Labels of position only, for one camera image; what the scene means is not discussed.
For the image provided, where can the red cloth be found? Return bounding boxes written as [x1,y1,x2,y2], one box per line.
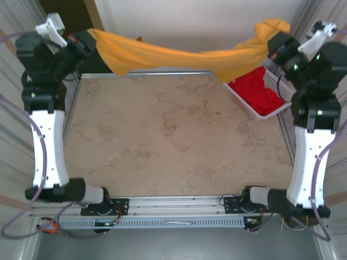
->
[228,66,285,116]

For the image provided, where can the aluminium mounting rail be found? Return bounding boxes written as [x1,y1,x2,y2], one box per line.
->
[29,192,323,217]

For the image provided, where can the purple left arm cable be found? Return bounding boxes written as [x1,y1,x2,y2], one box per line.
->
[0,31,106,239]

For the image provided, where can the white door frame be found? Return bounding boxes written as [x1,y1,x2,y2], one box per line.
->
[93,0,116,32]

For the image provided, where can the orange handled pliers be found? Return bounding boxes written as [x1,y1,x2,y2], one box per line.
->
[36,216,75,238]

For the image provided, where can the small controller board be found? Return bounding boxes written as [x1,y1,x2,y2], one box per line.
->
[243,216,263,232]
[93,219,119,233]

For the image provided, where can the small silver wrench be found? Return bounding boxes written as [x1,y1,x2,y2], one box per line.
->
[162,218,195,225]

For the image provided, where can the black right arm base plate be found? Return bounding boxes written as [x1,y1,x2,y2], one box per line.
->
[222,195,273,215]

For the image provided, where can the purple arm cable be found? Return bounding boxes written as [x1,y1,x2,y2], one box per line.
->
[248,27,347,242]
[0,31,106,239]

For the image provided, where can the striped enclosure side panel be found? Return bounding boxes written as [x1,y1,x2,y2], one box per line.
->
[271,0,347,260]
[0,0,82,260]

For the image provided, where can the aluminium table edge frame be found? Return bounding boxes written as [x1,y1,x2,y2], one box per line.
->
[46,69,309,198]

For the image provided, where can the white plastic mesh basket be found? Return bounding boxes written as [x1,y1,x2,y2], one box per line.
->
[222,66,293,121]

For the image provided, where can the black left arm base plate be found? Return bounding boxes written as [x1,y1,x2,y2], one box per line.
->
[80,198,130,217]

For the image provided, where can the mustard yellow t-shirt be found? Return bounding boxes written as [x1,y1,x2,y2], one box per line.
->
[86,18,291,83]

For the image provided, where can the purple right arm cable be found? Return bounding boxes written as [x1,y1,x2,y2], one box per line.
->
[248,27,347,242]

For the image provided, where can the grey slotted cable duct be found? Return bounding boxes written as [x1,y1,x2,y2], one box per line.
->
[50,216,246,230]

